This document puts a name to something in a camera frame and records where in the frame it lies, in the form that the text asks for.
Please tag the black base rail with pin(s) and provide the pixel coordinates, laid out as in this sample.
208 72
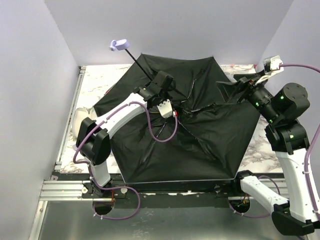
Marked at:
181 194

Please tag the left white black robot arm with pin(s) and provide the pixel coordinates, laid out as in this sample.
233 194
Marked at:
94 136

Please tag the cream umbrella case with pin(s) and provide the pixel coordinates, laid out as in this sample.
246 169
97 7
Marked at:
79 115

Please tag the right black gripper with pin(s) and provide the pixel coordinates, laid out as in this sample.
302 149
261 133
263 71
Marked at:
244 87

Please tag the purple folding umbrella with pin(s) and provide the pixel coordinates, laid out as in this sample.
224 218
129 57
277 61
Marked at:
207 141

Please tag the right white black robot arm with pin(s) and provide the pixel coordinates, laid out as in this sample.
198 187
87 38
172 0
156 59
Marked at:
297 215

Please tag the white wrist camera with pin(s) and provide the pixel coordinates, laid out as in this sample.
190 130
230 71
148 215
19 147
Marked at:
165 109
268 68

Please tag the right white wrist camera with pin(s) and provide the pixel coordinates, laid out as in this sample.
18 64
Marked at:
268 68

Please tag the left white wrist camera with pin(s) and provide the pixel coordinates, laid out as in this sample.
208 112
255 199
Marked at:
165 109

